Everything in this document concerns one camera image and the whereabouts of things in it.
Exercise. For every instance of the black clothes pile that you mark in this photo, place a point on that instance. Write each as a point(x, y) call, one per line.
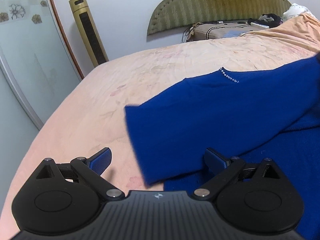
point(270, 20)

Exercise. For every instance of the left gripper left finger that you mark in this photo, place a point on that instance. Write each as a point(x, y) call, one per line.
point(100, 161)

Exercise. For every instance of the blue knit sweater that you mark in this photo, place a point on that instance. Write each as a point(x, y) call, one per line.
point(253, 115)

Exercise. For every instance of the olive green padded headboard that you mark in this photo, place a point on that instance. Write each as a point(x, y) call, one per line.
point(171, 14)

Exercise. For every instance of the pink floral bed sheet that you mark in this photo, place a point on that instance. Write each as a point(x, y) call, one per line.
point(92, 116)

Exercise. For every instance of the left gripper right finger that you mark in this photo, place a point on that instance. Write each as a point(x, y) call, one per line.
point(215, 162)

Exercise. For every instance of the frosted glass sliding door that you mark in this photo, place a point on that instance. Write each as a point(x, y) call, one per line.
point(34, 57)

